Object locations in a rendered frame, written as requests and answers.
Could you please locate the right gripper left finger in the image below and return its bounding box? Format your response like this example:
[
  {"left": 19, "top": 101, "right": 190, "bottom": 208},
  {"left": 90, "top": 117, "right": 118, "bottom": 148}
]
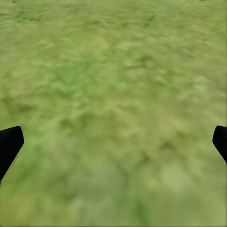
[{"left": 0, "top": 126, "right": 24, "bottom": 181}]

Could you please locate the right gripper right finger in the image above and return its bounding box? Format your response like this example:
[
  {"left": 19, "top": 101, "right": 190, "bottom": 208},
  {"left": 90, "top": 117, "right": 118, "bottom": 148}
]
[{"left": 212, "top": 125, "right": 227, "bottom": 163}]

